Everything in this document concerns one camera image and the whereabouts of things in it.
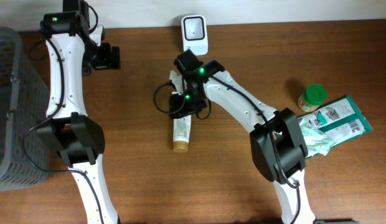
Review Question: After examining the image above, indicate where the white cream tube gold cap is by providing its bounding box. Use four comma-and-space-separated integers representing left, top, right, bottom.
172, 115, 191, 153

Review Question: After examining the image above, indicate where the green lid jar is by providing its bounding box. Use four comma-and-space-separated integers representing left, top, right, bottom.
298, 84, 327, 112

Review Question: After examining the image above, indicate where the mint green tissue pack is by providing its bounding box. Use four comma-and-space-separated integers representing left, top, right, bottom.
298, 118, 336, 159

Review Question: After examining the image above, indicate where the green wipes pack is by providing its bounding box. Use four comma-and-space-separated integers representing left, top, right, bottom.
298, 95, 373, 147

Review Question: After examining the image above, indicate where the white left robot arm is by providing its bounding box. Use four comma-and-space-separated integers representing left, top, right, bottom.
34, 1, 121, 223

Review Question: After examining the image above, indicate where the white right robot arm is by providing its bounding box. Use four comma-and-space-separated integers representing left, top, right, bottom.
169, 50, 316, 223

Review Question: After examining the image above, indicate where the white barcode scanner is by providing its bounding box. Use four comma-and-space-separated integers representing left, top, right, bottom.
181, 15, 209, 56

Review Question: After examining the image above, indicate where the grey plastic mesh basket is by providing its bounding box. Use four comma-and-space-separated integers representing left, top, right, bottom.
0, 27, 49, 192

